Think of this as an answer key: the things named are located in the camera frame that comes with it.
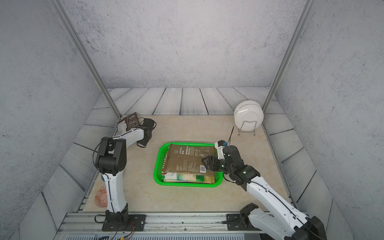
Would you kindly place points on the left aluminium frame post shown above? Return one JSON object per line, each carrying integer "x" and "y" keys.
{"x": 70, "y": 30}

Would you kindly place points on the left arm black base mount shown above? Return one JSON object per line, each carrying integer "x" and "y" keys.
{"x": 123, "y": 222}

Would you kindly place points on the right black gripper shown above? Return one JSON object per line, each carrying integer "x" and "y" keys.
{"x": 211, "y": 159}

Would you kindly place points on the brown Lerna cassava bag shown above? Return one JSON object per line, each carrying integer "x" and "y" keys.
{"x": 187, "y": 159}

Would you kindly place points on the green plastic mesh basket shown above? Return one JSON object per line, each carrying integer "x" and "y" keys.
{"x": 159, "y": 165}

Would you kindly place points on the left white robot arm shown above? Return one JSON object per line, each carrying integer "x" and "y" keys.
{"x": 111, "y": 160}

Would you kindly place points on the metal wire plate stand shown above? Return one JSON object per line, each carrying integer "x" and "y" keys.
{"x": 248, "y": 127}

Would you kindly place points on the green Chuba cassava chips bag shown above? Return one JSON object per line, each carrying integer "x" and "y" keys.
{"x": 187, "y": 178}

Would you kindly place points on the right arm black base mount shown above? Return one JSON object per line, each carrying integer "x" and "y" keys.
{"x": 237, "y": 223}

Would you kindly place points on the aluminium frame post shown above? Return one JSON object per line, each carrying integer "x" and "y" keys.
{"x": 289, "y": 52}
{"x": 70, "y": 30}

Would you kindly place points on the white plate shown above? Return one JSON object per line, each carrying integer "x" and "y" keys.
{"x": 248, "y": 111}

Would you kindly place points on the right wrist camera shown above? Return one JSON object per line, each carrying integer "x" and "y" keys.
{"x": 220, "y": 145}

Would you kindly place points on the red patterned bowl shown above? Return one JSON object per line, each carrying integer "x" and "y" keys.
{"x": 101, "y": 198}

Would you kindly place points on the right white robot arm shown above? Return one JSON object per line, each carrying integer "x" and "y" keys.
{"x": 283, "y": 222}

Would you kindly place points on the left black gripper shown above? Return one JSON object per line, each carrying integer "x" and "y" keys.
{"x": 144, "y": 143}

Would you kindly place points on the right aluminium frame post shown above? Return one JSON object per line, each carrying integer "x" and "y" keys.
{"x": 289, "y": 52}

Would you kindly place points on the dark brown snack bag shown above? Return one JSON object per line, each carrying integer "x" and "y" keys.
{"x": 127, "y": 123}

